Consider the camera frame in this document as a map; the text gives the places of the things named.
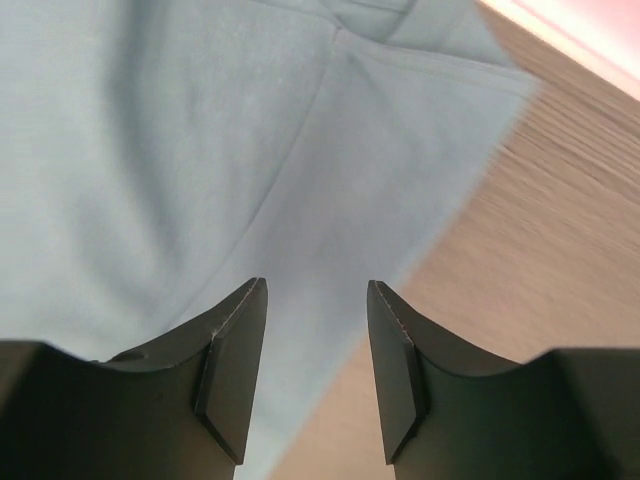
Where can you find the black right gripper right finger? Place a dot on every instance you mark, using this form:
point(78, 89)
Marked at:
point(452, 410)

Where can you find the blue t shirt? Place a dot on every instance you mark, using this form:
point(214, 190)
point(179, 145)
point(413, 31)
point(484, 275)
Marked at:
point(157, 154)

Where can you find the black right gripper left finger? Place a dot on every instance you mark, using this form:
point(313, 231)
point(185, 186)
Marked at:
point(176, 407)

